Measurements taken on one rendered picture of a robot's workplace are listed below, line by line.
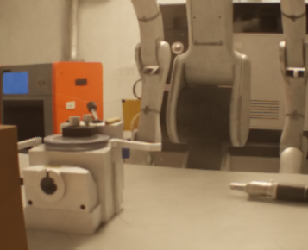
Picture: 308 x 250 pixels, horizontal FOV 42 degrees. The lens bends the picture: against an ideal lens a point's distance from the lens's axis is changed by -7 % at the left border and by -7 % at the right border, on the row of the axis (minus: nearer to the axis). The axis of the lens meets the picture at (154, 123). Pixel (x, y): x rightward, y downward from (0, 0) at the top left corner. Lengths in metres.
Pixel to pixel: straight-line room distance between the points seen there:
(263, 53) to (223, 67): 0.98
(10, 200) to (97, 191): 0.31
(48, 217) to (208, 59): 0.74
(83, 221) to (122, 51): 3.10
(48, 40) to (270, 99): 2.40
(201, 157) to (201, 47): 0.29
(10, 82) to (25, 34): 2.19
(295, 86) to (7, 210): 1.11
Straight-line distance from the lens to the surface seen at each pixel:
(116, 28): 3.59
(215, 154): 1.11
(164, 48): 1.34
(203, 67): 1.13
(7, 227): 0.21
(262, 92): 2.09
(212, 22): 1.13
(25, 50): 4.10
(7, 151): 0.21
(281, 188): 0.62
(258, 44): 2.09
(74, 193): 0.49
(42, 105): 1.83
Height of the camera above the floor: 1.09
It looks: 7 degrees down
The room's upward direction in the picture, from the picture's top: straight up
